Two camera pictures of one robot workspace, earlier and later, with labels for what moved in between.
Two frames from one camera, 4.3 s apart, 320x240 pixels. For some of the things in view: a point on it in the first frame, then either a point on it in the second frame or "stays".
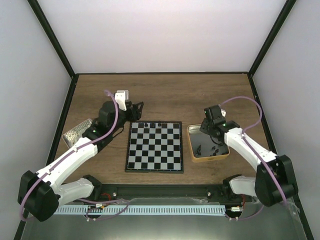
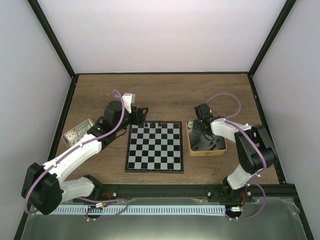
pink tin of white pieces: x=71 y=136 stays
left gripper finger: x=138 y=108 → x=145 y=112
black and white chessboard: x=157 y=149 stays
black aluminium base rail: x=112 y=191 stays
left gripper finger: x=139 y=106 → x=143 y=111
